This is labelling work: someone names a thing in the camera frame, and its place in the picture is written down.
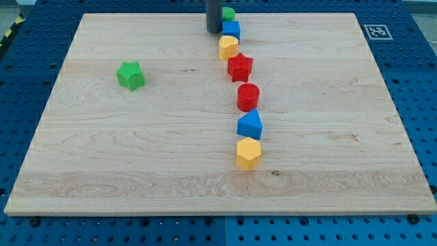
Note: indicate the red star block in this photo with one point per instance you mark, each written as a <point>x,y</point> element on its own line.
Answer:
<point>239,67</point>

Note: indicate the green star block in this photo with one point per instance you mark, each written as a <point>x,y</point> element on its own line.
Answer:
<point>130,75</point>

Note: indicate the blue triangle block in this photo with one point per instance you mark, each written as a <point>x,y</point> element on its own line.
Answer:
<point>250,125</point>

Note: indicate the yellow hexagon block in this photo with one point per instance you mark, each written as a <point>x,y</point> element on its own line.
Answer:
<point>248,153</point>

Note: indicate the red cylinder block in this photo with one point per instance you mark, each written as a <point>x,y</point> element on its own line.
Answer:
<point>248,97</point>

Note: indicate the yellow heart block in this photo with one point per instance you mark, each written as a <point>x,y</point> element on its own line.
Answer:
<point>228,47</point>

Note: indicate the blue cube block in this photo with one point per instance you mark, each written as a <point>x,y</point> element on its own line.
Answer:
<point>231,28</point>

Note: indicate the green cylinder block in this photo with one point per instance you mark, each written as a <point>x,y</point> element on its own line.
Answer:
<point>228,14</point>

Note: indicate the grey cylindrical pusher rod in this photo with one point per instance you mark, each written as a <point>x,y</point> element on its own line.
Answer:
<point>214,16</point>

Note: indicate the wooden board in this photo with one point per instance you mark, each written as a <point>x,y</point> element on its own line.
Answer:
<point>332,141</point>

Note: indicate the white fiducial marker tag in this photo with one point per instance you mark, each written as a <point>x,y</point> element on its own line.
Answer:
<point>378,32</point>

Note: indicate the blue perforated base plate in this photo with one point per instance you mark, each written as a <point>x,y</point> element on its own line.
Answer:
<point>32,62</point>

